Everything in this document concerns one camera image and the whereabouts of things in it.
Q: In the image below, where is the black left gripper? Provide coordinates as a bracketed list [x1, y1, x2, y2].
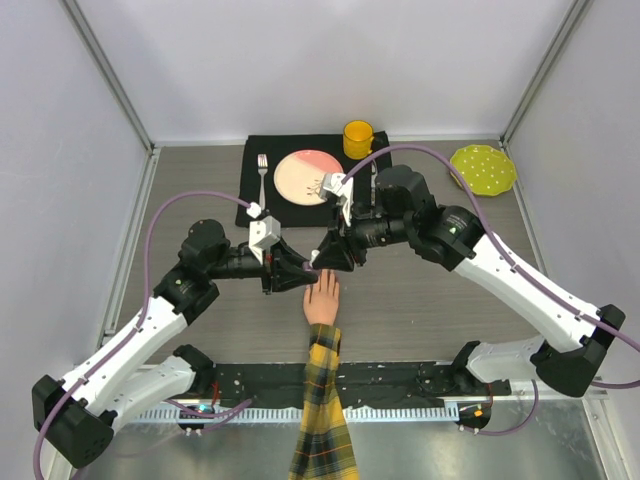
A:
[207, 235, 318, 296]

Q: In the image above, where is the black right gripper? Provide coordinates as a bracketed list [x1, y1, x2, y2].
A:
[313, 201, 414, 273]

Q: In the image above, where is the purple nail polish bottle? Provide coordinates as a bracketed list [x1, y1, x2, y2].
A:
[303, 264, 320, 275]

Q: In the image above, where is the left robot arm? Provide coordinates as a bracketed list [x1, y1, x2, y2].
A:
[31, 216, 317, 470]

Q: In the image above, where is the yellow plaid sleeve forearm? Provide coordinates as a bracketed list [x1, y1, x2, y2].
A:
[288, 324, 360, 479]

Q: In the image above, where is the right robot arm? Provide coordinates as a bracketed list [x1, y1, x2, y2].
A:
[311, 165, 625, 398]

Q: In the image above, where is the mannequin hand with painted nails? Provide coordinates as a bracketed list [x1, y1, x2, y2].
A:
[303, 270, 340, 326]

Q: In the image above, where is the pink cream plate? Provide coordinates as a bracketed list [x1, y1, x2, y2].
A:
[274, 150, 344, 207]

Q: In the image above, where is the silver knife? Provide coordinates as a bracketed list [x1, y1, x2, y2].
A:
[370, 160, 378, 207]

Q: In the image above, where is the silver fork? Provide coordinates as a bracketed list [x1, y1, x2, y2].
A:
[257, 154, 268, 210]

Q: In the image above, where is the black placemat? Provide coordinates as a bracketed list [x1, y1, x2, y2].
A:
[239, 134, 357, 228]

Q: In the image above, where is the yellow mug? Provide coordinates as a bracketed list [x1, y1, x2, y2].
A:
[342, 120, 385, 160]

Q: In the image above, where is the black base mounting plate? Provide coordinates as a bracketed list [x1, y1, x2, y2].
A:
[173, 362, 512, 409]

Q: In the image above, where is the green polka dot plate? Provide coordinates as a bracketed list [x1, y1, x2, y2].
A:
[450, 145, 517, 197]

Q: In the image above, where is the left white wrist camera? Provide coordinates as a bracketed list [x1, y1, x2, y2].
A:
[248, 215, 281, 265]

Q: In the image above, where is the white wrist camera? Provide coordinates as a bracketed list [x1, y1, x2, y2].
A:
[318, 173, 354, 227]
[248, 215, 281, 265]

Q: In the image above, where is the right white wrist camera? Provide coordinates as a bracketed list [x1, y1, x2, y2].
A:
[318, 173, 354, 227]

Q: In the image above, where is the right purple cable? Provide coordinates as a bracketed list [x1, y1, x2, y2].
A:
[342, 144, 640, 435]

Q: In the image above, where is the purple cable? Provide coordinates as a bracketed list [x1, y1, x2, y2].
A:
[32, 192, 264, 480]
[342, 144, 640, 435]

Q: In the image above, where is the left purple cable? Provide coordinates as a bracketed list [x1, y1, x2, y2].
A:
[32, 192, 264, 480]

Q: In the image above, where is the white slotted cable duct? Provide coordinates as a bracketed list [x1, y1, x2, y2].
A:
[133, 402, 459, 425]

